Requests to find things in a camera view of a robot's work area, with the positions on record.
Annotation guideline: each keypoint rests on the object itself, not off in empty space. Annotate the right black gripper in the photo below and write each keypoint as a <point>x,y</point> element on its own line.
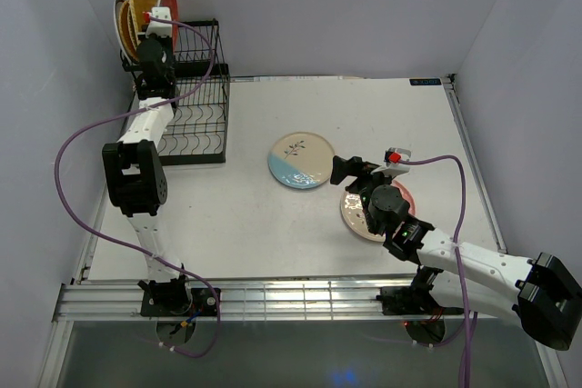
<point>357,168</point>

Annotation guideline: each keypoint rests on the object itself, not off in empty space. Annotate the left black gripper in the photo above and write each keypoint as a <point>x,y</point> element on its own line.
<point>164,40</point>

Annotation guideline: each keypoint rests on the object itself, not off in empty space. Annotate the cream blue plate with sprig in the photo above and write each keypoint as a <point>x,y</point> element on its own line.
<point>301,160</point>

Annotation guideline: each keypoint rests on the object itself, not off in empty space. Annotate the round orange woven plate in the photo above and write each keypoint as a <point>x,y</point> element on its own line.
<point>124,32</point>

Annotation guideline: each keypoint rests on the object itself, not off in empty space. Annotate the square orange woven plate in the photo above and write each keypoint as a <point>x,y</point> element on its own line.
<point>137,9</point>

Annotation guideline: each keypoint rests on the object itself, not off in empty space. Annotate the red plate blue flower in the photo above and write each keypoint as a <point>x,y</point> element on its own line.
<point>169,2</point>

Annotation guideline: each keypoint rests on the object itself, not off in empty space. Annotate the white plate green maroon rim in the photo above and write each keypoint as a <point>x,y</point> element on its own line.
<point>117,10</point>

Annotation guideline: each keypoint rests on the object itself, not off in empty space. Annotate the round yellow green woven plate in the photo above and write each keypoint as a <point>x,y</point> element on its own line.
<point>131,33</point>

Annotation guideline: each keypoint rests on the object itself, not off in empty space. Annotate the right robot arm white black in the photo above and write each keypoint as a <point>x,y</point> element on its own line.
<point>539,294</point>

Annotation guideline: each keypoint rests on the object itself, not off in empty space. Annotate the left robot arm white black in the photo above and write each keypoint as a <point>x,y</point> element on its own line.
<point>135,177</point>

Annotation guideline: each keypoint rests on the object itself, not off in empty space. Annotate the cream pink plate with sprig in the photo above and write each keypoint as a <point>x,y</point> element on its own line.
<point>354,218</point>

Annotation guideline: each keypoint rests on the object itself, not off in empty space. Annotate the blue label sticker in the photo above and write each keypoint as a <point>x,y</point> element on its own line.
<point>425,82</point>

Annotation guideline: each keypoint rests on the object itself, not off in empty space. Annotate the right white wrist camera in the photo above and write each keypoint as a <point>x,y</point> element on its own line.
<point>395,162</point>

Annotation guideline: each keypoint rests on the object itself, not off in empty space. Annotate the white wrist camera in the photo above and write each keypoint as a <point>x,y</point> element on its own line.
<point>150,24</point>
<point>395,162</point>

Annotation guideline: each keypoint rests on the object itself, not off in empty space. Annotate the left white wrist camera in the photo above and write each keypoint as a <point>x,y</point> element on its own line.
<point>150,24</point>

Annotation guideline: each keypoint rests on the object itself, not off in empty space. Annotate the black wire dish rack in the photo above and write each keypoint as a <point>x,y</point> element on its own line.
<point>198,132</point>

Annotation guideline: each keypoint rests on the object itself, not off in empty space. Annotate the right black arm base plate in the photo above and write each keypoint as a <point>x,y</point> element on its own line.
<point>407,301</point>

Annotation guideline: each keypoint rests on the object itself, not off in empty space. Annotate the aluminium front rail frame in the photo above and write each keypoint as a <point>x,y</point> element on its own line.
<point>328,299</point>

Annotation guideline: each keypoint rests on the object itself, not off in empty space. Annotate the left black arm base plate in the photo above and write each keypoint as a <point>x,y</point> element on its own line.
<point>181,303</point>

